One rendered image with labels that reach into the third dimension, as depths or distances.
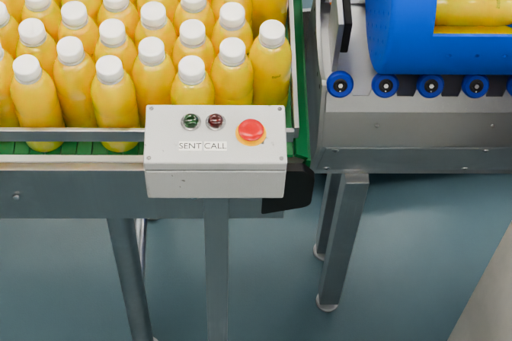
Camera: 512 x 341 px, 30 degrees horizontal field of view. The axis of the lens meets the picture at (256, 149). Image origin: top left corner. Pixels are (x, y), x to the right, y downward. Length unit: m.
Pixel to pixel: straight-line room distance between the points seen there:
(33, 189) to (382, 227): 1.17
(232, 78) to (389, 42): 0.24
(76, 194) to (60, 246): 0.89
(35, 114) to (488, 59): 0.70
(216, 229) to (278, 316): 0.88
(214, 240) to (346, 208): 0.44
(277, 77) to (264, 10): 0.14
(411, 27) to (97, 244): 1.31
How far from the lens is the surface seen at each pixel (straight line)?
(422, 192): 2.62
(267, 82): 1.53
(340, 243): 2.10
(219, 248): 1.62
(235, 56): 1.44
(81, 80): 1.49
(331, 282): 2.28
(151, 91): 1.49
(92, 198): 1.65
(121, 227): 1.75
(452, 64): 1.51
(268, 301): 2.43
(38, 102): 1.48
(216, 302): 1.83
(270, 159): 1.33
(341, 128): 1.64
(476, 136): 1.70
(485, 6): 1.51
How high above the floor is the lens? 2.23
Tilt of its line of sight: 57 degrees down
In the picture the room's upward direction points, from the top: 3 degrees clockwise
